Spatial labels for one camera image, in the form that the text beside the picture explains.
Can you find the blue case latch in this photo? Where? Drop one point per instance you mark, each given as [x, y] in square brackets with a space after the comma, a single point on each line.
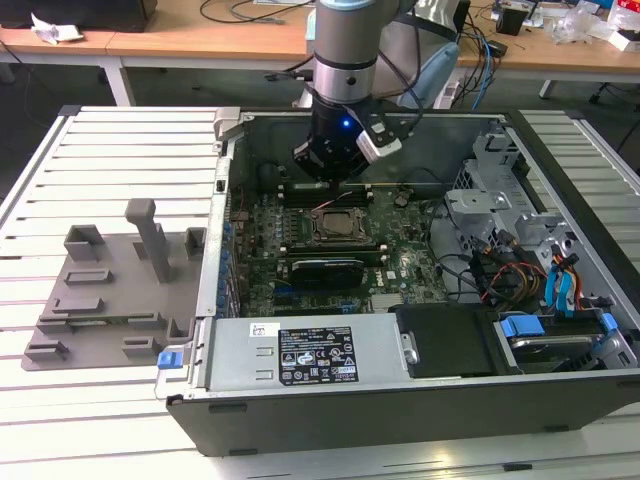
[168, 361]

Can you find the black graphics card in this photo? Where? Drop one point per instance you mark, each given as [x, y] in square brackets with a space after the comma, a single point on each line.
[327, 274]

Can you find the long wooden desk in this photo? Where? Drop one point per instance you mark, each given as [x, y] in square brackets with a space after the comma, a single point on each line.
[200, 42]

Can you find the short wooden desk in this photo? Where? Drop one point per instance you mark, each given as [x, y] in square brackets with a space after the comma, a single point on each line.
[20, 47]

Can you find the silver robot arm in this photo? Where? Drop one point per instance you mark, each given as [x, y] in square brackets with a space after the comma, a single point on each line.
[345, 50]

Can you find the small black box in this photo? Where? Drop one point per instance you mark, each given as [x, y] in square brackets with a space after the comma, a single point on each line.
[511, 22]

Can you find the grey case latch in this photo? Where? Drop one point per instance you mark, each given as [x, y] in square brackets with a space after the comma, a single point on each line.
[225, 122]

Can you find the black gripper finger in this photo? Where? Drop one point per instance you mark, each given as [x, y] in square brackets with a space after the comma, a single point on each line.
[310, 160]
[357, 167]

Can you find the green motherboard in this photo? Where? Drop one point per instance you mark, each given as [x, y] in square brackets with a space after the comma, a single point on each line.
[405, 250]

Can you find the dark RAM stick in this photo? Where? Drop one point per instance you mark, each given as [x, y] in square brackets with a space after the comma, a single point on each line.
[372, 256]

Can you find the silver CPU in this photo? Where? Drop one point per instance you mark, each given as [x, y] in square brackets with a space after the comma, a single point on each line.
[340, 226]

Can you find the red and white package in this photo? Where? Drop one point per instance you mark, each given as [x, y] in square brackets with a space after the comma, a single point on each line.
[627, 7]

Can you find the white and black box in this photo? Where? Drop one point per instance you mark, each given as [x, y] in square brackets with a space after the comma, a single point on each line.
[627, 40]

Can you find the small blue clip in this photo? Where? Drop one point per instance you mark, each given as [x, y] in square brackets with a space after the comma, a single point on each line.
[610, 323]

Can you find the large black box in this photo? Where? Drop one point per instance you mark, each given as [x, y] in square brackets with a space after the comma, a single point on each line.
[75, 12]

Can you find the black office chair base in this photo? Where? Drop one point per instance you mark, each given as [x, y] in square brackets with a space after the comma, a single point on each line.
[597, 95]

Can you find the CPU socket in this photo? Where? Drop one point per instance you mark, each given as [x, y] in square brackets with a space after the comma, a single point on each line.
[313, 231]

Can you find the black adapter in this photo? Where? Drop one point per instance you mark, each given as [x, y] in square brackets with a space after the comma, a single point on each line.
[497, 48]

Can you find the grey power supply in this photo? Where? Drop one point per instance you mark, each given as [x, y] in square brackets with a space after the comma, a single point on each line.
[235, 360]

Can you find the grey parts rack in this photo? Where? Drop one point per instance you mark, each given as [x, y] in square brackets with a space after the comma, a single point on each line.
[130, 295]

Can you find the white power strip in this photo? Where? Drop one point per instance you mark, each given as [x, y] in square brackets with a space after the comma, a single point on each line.
[446, 95]

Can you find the silver hard disk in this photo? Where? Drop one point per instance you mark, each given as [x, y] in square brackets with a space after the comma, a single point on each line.
[550, 345]

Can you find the clear plastic bags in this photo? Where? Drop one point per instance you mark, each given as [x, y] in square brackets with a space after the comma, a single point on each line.
[575, 25]

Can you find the small silver heatsink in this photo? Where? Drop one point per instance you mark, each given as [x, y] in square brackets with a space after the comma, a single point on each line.
[387, 301]

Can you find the round coin cell battery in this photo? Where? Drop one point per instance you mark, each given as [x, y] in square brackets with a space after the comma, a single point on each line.
[400, 200]

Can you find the black plastic cover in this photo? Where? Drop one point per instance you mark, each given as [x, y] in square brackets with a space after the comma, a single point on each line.
[445, 340]

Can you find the black RAM slot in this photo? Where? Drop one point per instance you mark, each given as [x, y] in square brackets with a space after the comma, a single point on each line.
[290, 190]
[325, 246]
[292, 201]

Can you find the black PC case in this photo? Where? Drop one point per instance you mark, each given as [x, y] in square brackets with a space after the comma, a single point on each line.
[350, 420]

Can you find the crumpled white paper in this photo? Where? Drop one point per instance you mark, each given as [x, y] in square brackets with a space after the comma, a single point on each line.
[55, 32]

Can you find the metal drive cage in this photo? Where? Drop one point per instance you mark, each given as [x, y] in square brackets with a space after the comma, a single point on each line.
[475, 200]

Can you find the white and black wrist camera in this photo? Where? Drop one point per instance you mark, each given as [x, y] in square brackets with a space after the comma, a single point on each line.
[380, 150]

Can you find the green RAM stick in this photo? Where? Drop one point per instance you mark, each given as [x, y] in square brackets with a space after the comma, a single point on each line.
[110, 321]

